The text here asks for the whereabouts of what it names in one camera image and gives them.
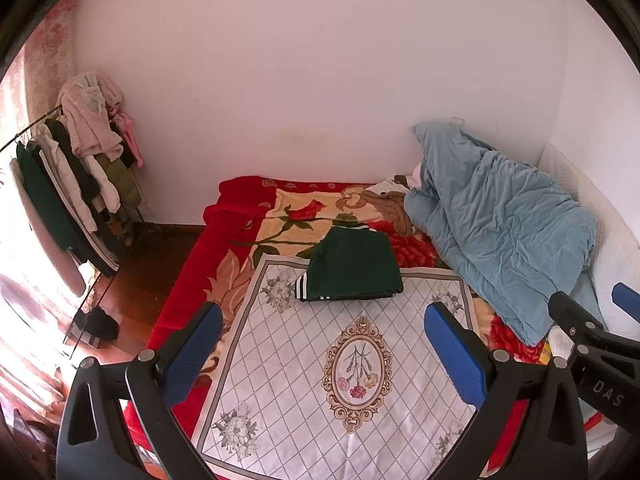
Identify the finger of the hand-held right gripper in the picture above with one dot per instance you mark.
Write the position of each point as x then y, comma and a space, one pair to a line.
575, 312
627, 302

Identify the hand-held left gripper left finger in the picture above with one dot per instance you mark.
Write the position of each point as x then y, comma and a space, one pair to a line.
192, 355

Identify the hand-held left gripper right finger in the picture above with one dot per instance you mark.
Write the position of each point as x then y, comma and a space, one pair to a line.
452, 355

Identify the green varsity jacket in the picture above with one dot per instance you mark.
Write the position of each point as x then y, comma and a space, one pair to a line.
355, 265

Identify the metal clothes rack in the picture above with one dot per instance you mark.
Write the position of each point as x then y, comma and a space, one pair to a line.
30, 129

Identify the white towel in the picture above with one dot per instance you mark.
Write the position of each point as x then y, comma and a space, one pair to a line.
560, 342

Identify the red floral blanket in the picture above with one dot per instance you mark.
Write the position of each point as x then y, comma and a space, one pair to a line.
200, 270

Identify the black cloth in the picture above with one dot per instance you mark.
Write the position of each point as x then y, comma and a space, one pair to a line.
100, 325

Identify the white patterned cloth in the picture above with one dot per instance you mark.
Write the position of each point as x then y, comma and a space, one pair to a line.
290, 360

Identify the light blue duvet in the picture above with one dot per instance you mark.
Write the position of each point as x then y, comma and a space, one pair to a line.
500, 220

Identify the brown cloth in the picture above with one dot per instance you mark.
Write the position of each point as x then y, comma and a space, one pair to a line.
392, 207

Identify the olive padded jacket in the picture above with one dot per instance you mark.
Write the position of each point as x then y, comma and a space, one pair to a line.
122, 185

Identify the pink plush toy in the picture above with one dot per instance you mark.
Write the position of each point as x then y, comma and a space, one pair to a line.
134, 147

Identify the dark green hanging garment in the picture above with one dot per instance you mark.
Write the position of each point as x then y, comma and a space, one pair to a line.
45, 195

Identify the black hanging coat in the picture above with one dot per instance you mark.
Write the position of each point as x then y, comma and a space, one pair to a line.
65, 137

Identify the pink fluffy coat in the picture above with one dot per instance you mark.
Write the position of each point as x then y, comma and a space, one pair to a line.
90, 120

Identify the floral curtain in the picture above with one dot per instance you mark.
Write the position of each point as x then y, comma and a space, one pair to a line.
45, 45

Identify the white wall socket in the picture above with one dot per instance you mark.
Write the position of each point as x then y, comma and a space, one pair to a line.
456, 121

